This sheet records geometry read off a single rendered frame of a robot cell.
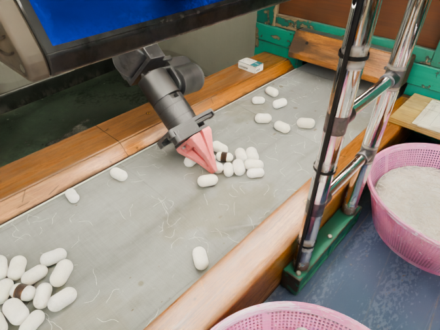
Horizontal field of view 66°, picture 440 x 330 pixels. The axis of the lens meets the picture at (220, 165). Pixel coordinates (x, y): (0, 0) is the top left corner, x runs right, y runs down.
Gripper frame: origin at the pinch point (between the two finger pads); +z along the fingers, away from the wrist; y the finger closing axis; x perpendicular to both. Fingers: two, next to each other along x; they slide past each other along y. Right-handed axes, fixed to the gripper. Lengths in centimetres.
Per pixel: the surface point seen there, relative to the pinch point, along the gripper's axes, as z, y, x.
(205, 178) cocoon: 0.8, -2.8, -0.9
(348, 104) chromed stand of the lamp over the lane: 1.7, -4.2, -31.8
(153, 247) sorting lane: 4.7, -17.3, -1.7
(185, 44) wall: -81, 126, 131
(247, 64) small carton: -17.6, 35.8, 12.0
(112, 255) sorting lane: 2.4, -22.2, 0.3
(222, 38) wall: -64, 128, 102
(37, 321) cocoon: 3.4, -33.6, -2.3
